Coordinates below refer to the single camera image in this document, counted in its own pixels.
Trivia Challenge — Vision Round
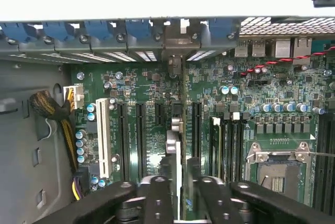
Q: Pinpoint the tall metal network port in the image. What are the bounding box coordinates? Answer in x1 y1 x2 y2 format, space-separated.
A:
292 37 312 65

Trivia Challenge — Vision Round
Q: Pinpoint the small metal USB port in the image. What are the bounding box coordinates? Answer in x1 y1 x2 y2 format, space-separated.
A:
252 39 265 57
234 39 249 58

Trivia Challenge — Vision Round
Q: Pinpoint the black yellow sleeved wire bundle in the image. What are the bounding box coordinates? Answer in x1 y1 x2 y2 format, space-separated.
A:
29 90 79 172

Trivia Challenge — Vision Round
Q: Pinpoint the thin white wire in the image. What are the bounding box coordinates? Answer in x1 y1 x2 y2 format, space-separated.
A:
44 118 53 140

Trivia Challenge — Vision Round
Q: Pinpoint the red black twisted wire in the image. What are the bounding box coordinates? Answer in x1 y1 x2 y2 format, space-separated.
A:
240 47 335 77

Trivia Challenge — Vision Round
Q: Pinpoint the metal CPU socket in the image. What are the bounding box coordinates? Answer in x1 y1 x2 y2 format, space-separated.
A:
245 141 314 206

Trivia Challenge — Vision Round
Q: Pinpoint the white power connector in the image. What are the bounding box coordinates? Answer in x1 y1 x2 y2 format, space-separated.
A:
62 84 85 110

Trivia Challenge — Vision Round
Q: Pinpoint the white PCI expansion slot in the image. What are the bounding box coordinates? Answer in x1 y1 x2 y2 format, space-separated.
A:
95 98 113 179

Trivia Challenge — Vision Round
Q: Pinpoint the yellow purple wire bundle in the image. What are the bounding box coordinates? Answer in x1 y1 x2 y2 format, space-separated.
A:
72 167 91 201

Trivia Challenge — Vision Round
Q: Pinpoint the black RAM slot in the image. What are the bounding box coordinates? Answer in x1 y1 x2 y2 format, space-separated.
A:
209 116 222 179
230 112 238 183
325 114 335 216
222 113 230 183
315 114 325 209
238 113 245 182

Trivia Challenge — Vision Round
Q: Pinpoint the thin metal locking lever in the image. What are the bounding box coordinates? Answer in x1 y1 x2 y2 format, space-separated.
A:
307 151 335 158

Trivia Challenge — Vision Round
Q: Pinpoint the blue slot retention clip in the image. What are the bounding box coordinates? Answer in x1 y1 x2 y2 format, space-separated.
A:
1 22 31 43
125 19 154 39
209 18 236 39
85 20 113 41
43 21 71 42

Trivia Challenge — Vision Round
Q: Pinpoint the wide metal rear port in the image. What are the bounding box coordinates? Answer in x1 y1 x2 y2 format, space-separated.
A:
272 38 292 59

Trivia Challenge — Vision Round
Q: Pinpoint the short black expansion slot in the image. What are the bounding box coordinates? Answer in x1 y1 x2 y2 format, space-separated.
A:
154 102 165 127

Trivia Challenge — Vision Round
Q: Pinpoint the green motherboard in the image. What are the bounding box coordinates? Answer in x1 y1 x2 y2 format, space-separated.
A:
69 39 335 216

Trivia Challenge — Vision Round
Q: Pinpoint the long black expansion slot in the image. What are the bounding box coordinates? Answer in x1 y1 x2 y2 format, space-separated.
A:
192 100 203 159
116 102 130 182
135 102 149 180

